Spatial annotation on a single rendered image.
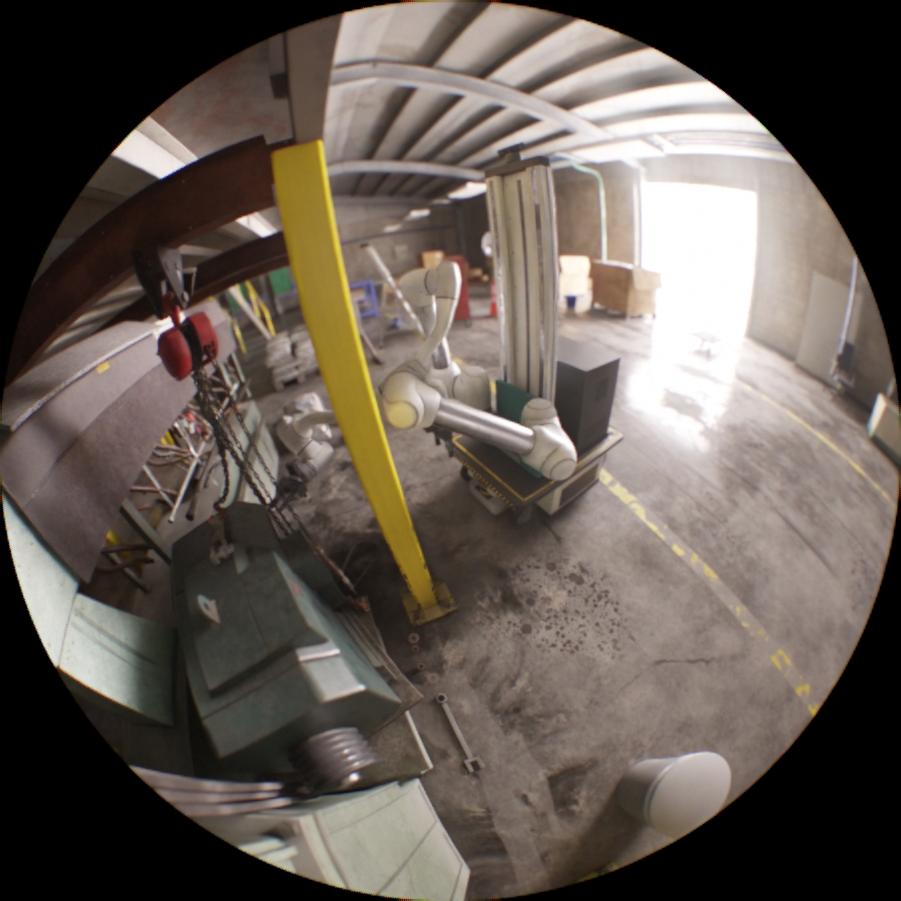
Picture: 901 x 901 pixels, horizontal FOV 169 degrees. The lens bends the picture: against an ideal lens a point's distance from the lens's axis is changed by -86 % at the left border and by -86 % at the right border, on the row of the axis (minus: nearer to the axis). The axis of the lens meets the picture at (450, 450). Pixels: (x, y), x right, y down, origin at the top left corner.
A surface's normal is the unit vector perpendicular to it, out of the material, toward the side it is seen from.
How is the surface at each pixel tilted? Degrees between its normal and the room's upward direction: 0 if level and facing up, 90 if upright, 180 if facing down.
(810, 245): 90
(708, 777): 1
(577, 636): 0
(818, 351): 90
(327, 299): 90
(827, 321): 90
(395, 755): 0
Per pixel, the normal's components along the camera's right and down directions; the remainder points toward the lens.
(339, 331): 0.39, 0.53
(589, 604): -0.11, -0.79
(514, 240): -0.84, 0.40
